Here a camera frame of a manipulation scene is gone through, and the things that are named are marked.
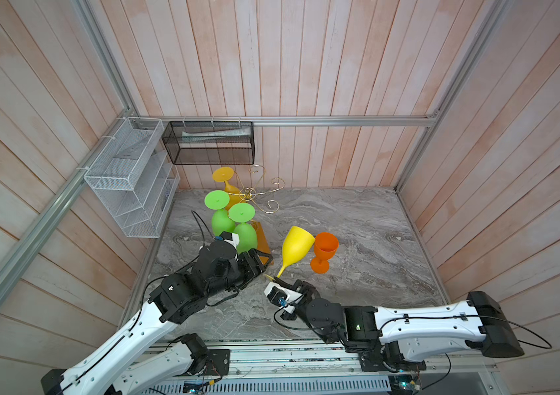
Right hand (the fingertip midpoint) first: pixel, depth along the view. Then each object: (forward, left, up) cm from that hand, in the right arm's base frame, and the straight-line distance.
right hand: (276, 278), depth 66 cm
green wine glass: (+14, +10, +10) cm, 21 cm away
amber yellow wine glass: (+33, +19, +9) cm, 39 cm away
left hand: (+2, +3, +3) cm, 4 cm away
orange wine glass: (+16, -16, -9) cm, 24 cm away
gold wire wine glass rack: (+25, +10, +8) cm, 28 cm away
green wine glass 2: (+20, +18, +10) cm, 28 cm away
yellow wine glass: (+8, -5, +3) cm, 10 cm away
